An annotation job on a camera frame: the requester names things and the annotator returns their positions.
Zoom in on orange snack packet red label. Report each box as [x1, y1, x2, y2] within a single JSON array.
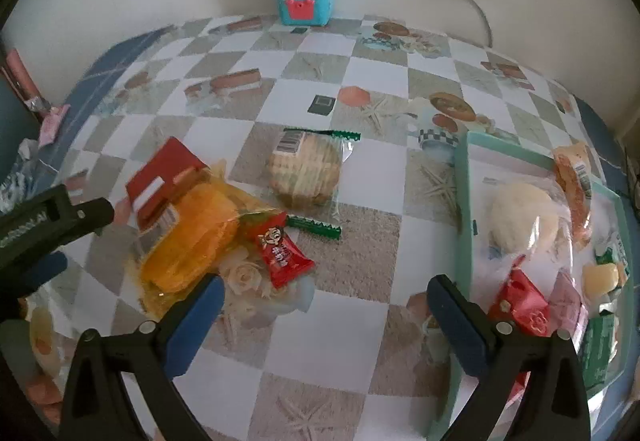
[[125, 136, 288, 317]]

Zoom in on pink snack packet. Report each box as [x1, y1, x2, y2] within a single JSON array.
[[547, 271, 588, 337]]

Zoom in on cream bun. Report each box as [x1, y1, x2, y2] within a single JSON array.
[[472, 178, 573, 272]]

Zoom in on teal rimmed white tray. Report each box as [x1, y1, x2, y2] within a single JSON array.
[[425, 130, 640, 441]]

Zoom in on clear crinkled plastic bag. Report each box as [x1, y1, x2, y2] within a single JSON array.
[[0, 138, 51, 212]]

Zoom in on pale yellow jelly cup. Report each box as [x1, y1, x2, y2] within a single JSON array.
[[582, 261, 621, 299]]

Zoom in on round cracker packet green edges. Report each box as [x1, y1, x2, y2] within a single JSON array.
[[265, 127, 362, 242]]

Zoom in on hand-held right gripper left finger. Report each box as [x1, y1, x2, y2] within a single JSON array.
[[57, 273, 226, 441]]

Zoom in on orange cake packet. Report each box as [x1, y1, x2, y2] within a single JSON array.
[[552, 144, 596, 247]]

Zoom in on red candy packet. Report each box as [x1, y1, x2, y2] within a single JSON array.
[[487, 266, 551, 402], [245, 214, 317, 289]]

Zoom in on red stick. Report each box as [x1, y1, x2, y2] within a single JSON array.
[[5, 48, 46, 107]]

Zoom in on pink paper piece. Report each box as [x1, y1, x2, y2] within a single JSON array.
[[40, 104, 71, 144]]

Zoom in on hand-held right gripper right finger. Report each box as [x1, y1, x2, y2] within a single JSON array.
[[426, 273, 593, 441]]

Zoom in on white green snack packet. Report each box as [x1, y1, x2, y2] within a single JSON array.
[[595, 231, 633, 292]]

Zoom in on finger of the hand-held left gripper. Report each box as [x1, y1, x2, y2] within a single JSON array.
[[20, 198, 116, 294]]

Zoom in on checkered printed tablecloth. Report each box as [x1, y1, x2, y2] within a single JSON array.
[[27, 14, 616, 441]]

